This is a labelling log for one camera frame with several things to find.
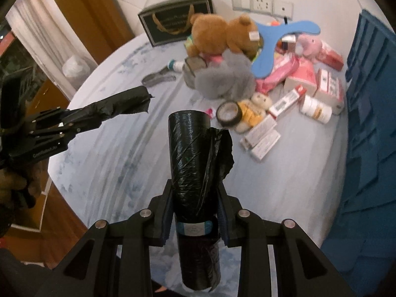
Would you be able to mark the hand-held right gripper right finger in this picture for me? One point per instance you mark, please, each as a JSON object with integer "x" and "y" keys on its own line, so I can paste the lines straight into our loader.
{"x": 223, "y": 222}

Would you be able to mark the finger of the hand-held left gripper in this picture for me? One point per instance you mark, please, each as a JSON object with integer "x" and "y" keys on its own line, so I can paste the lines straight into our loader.
{"x": 80, "y": 127}
{"x": 77, "y": 114}

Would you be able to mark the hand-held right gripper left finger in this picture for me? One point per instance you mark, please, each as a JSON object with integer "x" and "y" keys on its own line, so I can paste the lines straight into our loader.
{"x": 167, "y": 219}

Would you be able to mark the black plastic bag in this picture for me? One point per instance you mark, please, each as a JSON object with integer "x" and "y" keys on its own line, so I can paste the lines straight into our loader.
{"x": 123, "y": 102}

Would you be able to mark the black trash bag roll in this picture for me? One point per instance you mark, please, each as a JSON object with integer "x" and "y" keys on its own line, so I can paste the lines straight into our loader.
{"x": 185, "y": 161}

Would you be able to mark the silver metal spring clamp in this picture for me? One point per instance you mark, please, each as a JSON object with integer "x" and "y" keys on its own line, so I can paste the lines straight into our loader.
{"x": 157, "y": 77}

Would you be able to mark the black tape roll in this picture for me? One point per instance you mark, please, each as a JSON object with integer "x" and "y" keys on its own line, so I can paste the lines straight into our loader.
{"x": 220, "y": 114}

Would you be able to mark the small bear plush yellow clothes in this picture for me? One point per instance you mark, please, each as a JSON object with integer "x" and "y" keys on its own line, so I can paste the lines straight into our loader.
{"x": 253, "y": 114}

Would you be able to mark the fluffy grey plush toy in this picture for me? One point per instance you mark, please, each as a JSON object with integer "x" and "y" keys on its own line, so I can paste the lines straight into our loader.
{"x": 222, "y": 80}

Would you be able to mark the blue plastic crate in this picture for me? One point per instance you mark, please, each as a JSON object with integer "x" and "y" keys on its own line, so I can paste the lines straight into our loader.
{"x": 365, "y": 130}

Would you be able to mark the person's left hand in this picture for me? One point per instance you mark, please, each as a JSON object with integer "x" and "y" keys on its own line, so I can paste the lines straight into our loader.
{"x": 12, "y": 182}

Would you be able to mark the white plastic bag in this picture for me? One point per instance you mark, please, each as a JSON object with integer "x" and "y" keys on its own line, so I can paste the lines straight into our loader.
{"x": 75, "y": 66}

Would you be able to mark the light blue floral bedsheet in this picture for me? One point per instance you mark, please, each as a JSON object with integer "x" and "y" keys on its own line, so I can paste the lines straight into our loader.
{"x": 123, "y": 161}

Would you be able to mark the small white medicine box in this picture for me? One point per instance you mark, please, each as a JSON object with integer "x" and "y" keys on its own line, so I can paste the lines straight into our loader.
{"x": 266, "y": 145}
{"x": 260, "y": 131}

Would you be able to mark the white bottle teal label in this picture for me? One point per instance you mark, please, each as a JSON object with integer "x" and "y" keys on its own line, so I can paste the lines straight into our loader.
{"x": 176, "y": 66}

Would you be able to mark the red white toothpaste box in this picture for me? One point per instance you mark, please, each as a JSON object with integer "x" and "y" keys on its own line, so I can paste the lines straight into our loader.
{"x": 286, "y": 102}

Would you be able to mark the white bottle orange label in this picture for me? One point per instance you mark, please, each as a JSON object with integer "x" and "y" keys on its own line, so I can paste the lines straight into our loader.
{"x": 315, "y": 109}

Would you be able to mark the pink tissue packet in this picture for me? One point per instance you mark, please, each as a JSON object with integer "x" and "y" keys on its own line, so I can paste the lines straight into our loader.
{"x": 213, "y": 59}

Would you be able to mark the brown teddy bear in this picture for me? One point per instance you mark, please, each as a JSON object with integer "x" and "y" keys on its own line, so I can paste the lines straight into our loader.
{"x": 210, "y": 34}

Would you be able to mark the white and pink box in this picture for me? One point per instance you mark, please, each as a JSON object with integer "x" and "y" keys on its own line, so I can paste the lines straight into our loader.
{"x": 301, "y": 80}

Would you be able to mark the blue foam boomerang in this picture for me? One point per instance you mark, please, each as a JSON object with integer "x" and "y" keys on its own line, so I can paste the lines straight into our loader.
{"x": 266, "y": 58}

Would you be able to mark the red and white carton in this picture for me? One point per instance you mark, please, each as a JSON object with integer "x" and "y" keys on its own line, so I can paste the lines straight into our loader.
{"x": 328, "y": 86}

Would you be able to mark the pink pig plush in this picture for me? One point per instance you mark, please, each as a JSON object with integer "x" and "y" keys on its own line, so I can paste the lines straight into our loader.
{"x": 309, "y": 46}

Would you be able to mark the white wall switch plate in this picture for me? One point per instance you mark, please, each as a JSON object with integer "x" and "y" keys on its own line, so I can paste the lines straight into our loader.
{"x": 241, "y": 1}

